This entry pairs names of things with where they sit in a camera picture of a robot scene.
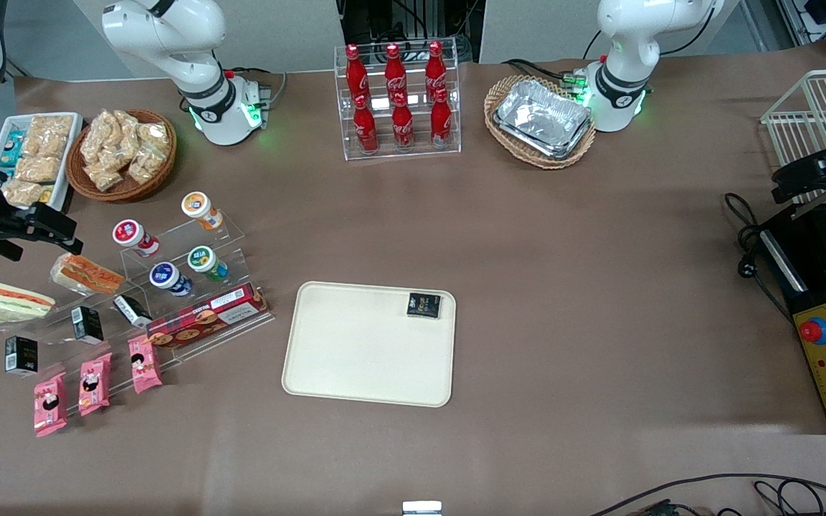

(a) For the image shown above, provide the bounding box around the small black carton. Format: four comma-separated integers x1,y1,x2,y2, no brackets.
113,294,153,329
4,335,39,378
71,306,105,345

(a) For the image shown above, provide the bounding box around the dark brown wicker basket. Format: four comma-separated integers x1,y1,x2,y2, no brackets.
65,109,177,203

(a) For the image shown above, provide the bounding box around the red tartan shortbread box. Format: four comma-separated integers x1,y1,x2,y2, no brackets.
146,282,269,350

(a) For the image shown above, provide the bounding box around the light tan wicker basket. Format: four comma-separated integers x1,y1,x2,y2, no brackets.
484,75,597,170

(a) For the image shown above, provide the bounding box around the looped black cable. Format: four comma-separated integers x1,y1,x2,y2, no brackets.
754,479,819,516

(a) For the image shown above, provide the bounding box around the black power cable with plug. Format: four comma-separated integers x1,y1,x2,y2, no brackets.
723,192,794,323

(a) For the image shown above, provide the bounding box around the clear acrylic bottle rack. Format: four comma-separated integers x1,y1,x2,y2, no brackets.
334,37,462,161

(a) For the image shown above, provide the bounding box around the brown table cover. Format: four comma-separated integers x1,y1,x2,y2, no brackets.
0,39,826,516

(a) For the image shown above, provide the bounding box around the aluminium foil tray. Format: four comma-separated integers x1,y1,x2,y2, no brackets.
497,79,592,151
493,107,593,160

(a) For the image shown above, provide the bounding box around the white rectangular dish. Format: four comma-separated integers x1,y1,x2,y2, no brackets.
0,113,84,213

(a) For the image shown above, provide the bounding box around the orange lid yogurt cup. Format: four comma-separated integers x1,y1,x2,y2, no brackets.
181,191,224,231

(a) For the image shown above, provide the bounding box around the black square snack packet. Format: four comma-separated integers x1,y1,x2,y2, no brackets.
406,292,443,319

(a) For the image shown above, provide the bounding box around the pink cartoon snack packet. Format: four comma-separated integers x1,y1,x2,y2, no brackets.
128,335,163,395
33,372,68,438
78,353,113,417

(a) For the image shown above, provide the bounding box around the black left base cable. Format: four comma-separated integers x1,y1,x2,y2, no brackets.
503,59,580,82

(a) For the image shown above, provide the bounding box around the blue lid yogurt cup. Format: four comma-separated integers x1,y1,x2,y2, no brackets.
149,262,194,297

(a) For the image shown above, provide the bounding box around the dark cable bundle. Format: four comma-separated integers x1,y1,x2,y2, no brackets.
338,0,482,64

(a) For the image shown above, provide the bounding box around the red cola bottle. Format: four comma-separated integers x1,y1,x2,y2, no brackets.
345,44,371,108
353,95,379,153
425,41,448,101
430,87,452,146
391,93,415,150
384,43,408,105

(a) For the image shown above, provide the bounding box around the cream plastic serving tray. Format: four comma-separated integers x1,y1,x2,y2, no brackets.
281,281,457,409

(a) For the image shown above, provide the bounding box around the clear acrylic stepped display stand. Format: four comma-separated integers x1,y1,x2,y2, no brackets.
0,211,275,418

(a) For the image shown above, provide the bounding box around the green lid yogurt cup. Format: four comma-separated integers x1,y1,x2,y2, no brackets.
187,246,229,282

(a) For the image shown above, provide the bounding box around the clear bag of beige snacks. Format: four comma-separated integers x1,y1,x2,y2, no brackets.
137,122,170,156
83,161,124,193
126,147,167,186
82,111,117,164
112,110,143,166

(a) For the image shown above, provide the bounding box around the red lid yogurt cup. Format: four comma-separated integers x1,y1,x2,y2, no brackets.
112,219,161,258

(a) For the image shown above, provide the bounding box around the clear bag of brown crackers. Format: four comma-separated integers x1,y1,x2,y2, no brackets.
1,179,45,209
15,154,62,184
28,115,74,158

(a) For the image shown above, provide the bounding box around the white wire basket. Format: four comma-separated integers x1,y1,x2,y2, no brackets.
761,68,826,205

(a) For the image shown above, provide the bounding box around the aluminium frame rack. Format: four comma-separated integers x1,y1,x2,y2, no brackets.
779,0,826,51

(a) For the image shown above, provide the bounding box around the plastic-wrapped triangle sandwich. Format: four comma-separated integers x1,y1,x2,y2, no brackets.
50,252,127,297
0,276,57,328

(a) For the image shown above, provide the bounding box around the teal snack packet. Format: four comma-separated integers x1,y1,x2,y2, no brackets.
0,129,27,169

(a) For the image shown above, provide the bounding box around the grey right base cable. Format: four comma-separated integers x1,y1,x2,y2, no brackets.
230,66,288,110

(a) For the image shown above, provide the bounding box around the long black cable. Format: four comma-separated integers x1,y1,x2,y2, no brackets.
589,473,826,516

